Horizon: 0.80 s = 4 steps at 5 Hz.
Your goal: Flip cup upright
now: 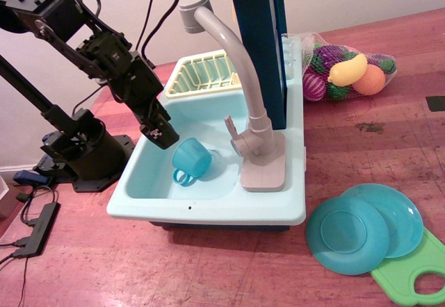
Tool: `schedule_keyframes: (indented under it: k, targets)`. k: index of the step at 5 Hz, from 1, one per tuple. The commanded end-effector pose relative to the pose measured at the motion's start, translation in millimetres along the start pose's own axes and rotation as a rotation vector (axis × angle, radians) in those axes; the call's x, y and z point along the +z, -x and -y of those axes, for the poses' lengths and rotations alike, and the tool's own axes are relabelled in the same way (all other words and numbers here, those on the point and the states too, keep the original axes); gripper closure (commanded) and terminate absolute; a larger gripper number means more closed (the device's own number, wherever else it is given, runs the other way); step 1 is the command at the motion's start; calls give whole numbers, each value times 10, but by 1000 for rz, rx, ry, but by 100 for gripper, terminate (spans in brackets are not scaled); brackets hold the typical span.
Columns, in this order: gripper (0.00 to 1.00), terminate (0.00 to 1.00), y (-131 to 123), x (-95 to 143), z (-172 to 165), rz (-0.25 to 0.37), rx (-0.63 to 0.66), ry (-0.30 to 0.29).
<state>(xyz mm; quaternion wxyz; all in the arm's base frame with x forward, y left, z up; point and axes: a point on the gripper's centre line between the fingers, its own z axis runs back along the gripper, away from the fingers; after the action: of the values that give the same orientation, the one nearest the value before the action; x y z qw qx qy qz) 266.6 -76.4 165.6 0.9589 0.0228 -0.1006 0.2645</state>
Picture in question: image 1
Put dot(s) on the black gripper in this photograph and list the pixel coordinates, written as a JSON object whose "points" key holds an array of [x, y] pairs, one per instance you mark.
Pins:
{"points": [[138, 87]]}

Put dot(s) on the teal plastic cup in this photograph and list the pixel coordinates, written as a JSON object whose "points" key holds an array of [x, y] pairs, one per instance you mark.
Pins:
{"points": [[191, 160]]}

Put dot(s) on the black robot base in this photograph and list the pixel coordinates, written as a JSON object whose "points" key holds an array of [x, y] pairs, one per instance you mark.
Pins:
{"points": [[82, 152]]}

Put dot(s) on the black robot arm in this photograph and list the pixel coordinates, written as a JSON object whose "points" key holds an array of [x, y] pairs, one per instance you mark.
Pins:
{"points": [[99, 51]]}

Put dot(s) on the light blue toy sink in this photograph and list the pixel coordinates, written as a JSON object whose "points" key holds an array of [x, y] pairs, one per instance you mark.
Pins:
{"points": [[147, 190]]}

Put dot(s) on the yellow dish rack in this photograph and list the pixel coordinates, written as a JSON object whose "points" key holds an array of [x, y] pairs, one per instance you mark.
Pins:
{"points": [[204, 73]]}

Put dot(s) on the grey toy faucet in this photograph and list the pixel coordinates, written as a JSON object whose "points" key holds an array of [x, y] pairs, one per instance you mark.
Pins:
{"points": [[263, 150]]}

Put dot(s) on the blue connector plug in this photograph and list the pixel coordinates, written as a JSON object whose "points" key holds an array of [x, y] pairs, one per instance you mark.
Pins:
{"points": [[29, 178]]}

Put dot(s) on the dark blue water tank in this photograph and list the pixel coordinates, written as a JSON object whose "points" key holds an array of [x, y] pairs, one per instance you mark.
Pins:
{"points": [[261, 24]]}

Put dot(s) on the black usb hub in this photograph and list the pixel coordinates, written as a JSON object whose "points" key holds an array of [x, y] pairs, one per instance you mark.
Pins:
{"points": [[36, 242]]}

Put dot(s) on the mesh bag of toy produce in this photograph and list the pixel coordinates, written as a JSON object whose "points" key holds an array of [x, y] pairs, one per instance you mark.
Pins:
{"points": [[309, 58]]}

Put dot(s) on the yellow toy banana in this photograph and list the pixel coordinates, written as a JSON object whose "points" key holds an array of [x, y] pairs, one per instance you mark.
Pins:
{"points": [[347, 72]]}

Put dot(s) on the front teal plate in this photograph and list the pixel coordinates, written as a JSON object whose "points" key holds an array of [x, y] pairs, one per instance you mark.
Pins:
{"points": [[347, 235]]}

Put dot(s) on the teal plate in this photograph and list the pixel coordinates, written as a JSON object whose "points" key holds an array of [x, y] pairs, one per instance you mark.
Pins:
{"points": [[347, 235], [402, 217]]}

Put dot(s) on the orange toy fruit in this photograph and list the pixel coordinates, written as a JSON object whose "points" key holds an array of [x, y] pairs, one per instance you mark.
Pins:
{"points": [[372, 81]]}

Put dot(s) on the rear teal plate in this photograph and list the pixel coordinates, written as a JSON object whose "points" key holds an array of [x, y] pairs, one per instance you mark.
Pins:
{"points": [[402, 217]]}

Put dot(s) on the black tape patch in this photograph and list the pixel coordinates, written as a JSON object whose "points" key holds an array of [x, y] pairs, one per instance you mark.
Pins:
{"points": [[436, 103]]}

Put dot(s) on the green cutting board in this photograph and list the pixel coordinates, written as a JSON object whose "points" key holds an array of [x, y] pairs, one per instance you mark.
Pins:
{"points": [[397, 276]]}

